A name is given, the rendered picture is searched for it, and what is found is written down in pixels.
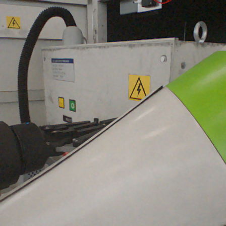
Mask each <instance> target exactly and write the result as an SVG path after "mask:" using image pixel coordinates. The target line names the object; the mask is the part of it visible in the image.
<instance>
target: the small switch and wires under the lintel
mask: <svg viewBox="0 0 226 226"><path fill-rule="evenodd" d="M170 1H171V0H169V1H167V2H164V3H163V2H162V0H138V1H137V2H133V4H134V3H138V8H137V12H138V13H140V12H146V11H152V10H157V9H162V4H165V3H168V2H170Z"/></svg>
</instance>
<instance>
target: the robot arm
mask: <svg viewBox="0 0 226 226"><path fill-rule="evenodd" d="M65 152H69V153H68V154H67V155H65V156H64V157H62V158H61V159H59V160H58V161H56V162H55V163H53V164H52V165H50V166H49V167H47V168H46V169H44V170H43V171H42V172H40V173H38V174H37V175H35V176H34V177H32V178H30V179H29V180H27V181H26V182H24V183H22V184H21V185H19V186H18V187H16V188H14V189H13V190H11V191H9V192H8V193H6V194H4V195H2V196H1V190H2V189H5V188H8V187H10V185H13V184H15V183H17V181H18V179H19V177H20V175H21V176H22V175H25V174H28V173H31V172H34V171H38V170H41V169H42V168H43V167H44V165H45V163H46V161H47V159H48V158H49V157H50V156H59V155H63V154H64V153H65ZM0 226H226V45H225V46H223V47H222V48H221V49H219V50H218V51H216V52H215V53H213V54H212V55H210V56H209V57H207V58H205V59H204V60H202V61H201V62H199V63H198V64H196V65H195V66H193V67H192V68H190V69H189V70H187V71H186V72H185V73H183V74H181V75H180V76H178V77H177V78H176V79H174V80H173V81H171V82H170V83H168V84H167V85H166V86H164V87H163V84H162V83H161V84H160V85H159V86H158V87H156V88H155V89H154V90H153V91H151V92H150V93H149V94H148V95H146V96H145V97H144V98H143V99H142V100H140V101H139V102H138V103H136V104H135V105H134V106H133V107H131V108H130V109H129V110H127V111H126V112H125V113H124V114H122V115H121V116H120V117H117V118H113V119H108V120H103V121H99V123H98V118H94V122H92V123H91V121H82V122H74V123H66V124H58V125H47V126H44V125H41V126H39V127H38V126H37V125H36V124H35V123H32V122H29V123H23V124H17V125H11V126H8V125H7V124H6V123H5V122H3V121H0Z"/></svg>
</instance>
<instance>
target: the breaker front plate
mask: <svg viewBox="0 0 226 226"><path fill-rule="evenodd" d="M172 54H173V42H166V43H147V44H128V45H110V46H92V47H73V48H55V49H42V50H41V55H42V63H43V78H44V94H45V109H46V125H58V124H66V123H67V122H64V121H63V115H64V116H67V117H70V118H72V123H74V122H82V121H91V123H92V122H94V118H98V123H99V121H103V120H108V119H113V118H117V117H120V116H121V115H122V114H124V113H125V112H126V111H127V110H129V109H130V108H131V107H133V106H134V105H135V104H136V103H138V102H139V101H136V100H130V99H129V75H143V76H150V92H151V91H153V90H154V89H155V88H156V87H158V86H159V85H160V84H161V83H162V84H163V87H164V86H166V85H167V84H168V83H170V82H171V73H172ZM51 59H74V77H75V82H70V81H63V80H56V79H53V78H52V60H51ZM59 97H63V98H64V106H65V109H64V108H60V107H59ZM69 99H71V100H75V101H76V112H74V111H70V104H69Z"/></svg>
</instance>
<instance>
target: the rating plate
mask: <svg viewBox="0 0 226 226"><path fill-rule="evenodd" d="M51 60H52V78H53V79H56V80H63V81H70V82H75V77H74V59H51Z"/></svg>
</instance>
